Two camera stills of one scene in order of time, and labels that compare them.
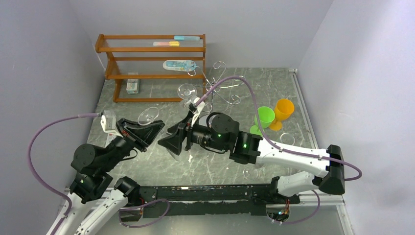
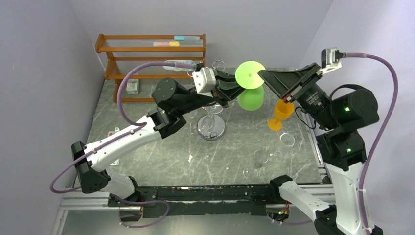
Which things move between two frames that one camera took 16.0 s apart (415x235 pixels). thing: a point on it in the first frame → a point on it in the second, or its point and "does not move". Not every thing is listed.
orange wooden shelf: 151,57 does not move
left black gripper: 140,137 → 229,90
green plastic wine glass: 266,116 → 247,77
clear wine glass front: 250,173 does not move
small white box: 132,86 does not move
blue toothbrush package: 179,65 does not move
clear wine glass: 288,139 does not move
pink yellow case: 170,43 does not move
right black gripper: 188,137 → 303,82
